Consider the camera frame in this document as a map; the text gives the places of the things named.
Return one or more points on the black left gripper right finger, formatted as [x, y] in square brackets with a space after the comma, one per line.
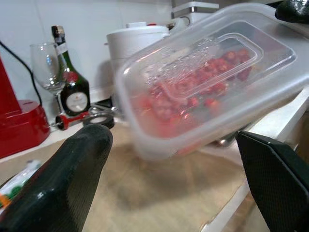
[277, 183]

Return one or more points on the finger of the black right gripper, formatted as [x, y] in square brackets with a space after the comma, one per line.
[294, 10]

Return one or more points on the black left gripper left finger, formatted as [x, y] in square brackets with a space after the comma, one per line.
[53, 188]

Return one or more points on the clear plastic container red food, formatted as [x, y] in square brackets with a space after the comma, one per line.
[193, 91]

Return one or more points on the white green snack package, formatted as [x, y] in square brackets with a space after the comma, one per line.
[17, 183]

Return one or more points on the red corkscrew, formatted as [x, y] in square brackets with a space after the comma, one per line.
[68, 120]

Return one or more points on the red kitchen appliance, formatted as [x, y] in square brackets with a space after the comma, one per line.
[21, 123]

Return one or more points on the black tape roll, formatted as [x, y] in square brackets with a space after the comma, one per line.
[100, 119]

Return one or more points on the dark green liquor bottle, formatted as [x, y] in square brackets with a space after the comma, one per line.
[74, 96]

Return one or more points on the beige counter mat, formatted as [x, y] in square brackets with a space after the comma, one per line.
[149, 193]

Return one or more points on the white silver appliance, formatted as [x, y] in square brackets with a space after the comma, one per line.
[193, 9]

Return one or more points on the clear wine glass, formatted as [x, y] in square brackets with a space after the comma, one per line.
[47, 67]

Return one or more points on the white rice cooker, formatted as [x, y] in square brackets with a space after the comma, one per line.
[125, 46]

